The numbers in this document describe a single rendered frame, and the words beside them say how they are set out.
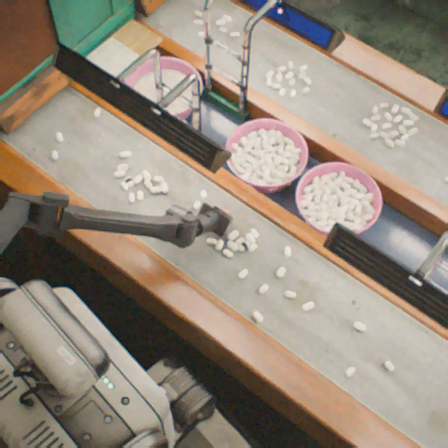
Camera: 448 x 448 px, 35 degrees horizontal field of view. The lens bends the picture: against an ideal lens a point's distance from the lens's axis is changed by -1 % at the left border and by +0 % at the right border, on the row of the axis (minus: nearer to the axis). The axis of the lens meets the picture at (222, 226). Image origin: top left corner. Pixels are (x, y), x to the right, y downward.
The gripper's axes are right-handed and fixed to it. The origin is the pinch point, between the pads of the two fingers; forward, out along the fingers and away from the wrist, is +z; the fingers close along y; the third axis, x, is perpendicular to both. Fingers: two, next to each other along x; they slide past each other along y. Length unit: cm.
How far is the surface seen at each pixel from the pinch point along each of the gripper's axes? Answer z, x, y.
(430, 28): 195, -59, 16
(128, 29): 27, -25, 75
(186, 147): -23.9, -21.1, 10.3
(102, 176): -9.9, 9.6, 40.2
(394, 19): 190, -55, 34
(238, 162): 15.5, -10.0, 10.0
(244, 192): 6.5, -6.3, 0.4
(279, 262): -0.9, 3.0, -22.1
